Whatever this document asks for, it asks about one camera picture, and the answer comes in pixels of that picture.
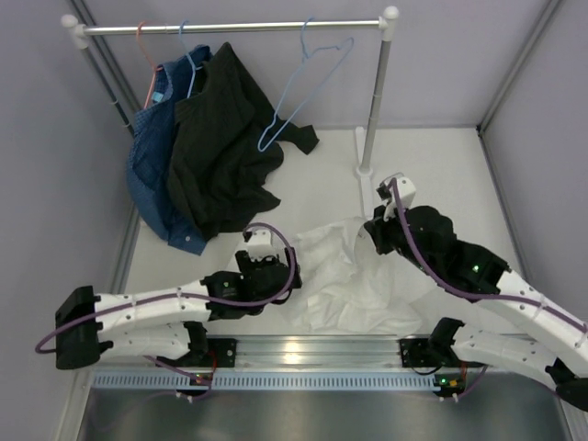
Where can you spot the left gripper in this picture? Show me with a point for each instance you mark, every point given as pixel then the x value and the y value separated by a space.
pixel 248 265

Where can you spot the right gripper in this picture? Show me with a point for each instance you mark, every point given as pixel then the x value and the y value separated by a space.
pixel 378 228

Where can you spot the white shirt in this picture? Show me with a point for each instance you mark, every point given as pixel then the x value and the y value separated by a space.
pixel 347 288

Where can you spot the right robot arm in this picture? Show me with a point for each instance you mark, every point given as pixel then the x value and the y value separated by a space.
pixel 555 353

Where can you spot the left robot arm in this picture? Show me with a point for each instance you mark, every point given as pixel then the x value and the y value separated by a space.
pixel 169 323

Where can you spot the black striped shirt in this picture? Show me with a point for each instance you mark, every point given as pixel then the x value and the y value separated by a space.
pixel 227 143

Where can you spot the blue checked shirt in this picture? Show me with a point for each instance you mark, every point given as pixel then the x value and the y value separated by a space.
pixel 150 155

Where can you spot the blue hanger under black shirt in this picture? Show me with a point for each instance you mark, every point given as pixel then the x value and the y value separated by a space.
pixel 193 66

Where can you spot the metal clothes rack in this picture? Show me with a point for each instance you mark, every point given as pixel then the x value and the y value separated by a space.
pixel 385 25

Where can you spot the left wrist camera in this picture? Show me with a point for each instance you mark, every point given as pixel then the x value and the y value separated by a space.
pixel 259 244

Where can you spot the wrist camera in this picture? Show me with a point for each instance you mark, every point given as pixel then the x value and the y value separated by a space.
pixel 395 187
pixel 259 244

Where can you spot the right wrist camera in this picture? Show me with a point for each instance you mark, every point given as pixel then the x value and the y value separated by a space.
pixel 395 187

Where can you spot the aluminium mounting rail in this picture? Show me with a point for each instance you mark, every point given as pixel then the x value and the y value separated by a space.
pixel 264 352

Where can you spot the slotted cable duct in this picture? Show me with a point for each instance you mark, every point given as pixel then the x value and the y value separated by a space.
pixel 323 381

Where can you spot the pink wire hanger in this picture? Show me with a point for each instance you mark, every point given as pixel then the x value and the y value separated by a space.
pixel 154 68

